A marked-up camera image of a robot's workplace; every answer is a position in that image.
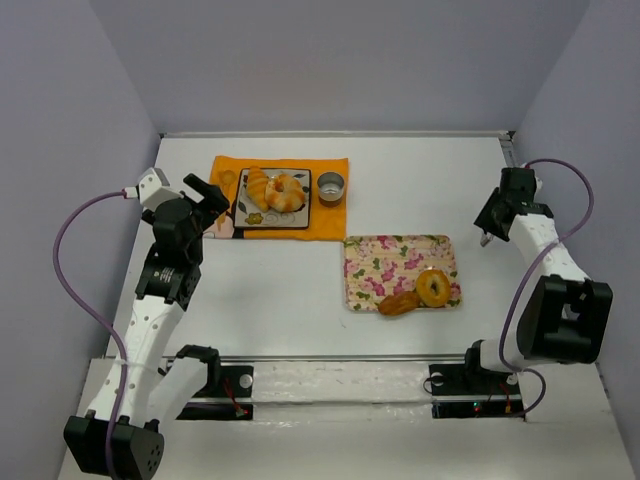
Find round twisted bread bun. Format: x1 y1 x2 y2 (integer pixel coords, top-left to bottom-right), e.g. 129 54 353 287
265 174 305 213

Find metal kitchen tongs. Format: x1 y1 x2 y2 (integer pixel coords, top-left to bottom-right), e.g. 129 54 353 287
480 233 493 247

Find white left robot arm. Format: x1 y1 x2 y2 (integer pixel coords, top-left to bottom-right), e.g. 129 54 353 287
63 168 229 479

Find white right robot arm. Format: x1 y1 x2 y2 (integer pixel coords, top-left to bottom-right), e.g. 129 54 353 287
465 166 613 374

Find croissant bread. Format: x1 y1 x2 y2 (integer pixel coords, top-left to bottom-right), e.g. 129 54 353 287
246 166 270 212

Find oval brown bread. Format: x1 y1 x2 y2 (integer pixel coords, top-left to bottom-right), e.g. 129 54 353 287
378 291 421 317

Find square flower pattern plate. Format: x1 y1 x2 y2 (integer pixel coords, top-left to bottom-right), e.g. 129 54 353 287
234 168 312 230

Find orange cloth mat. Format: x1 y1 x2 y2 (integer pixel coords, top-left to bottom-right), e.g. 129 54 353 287
209 156 349 241

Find floral rectangular tray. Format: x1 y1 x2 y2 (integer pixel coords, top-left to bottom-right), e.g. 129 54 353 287
343 234 462 312

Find small metal cup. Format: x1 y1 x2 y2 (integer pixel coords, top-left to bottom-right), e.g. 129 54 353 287
317 171 347 207

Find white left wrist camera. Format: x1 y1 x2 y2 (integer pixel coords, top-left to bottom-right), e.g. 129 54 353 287
135 168 175 211

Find bagel ring bread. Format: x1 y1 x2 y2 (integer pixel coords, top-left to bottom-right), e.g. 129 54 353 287
415 269 451 308

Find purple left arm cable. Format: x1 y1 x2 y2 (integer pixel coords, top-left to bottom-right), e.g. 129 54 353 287
52 190 139 480

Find front aluminium rail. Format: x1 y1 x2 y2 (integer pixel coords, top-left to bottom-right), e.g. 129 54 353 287
102 352 471 364

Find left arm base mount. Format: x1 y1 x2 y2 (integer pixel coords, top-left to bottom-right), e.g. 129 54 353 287
177 364 254 421

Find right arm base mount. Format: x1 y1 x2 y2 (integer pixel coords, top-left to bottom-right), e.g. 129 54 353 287
423 363 525 420

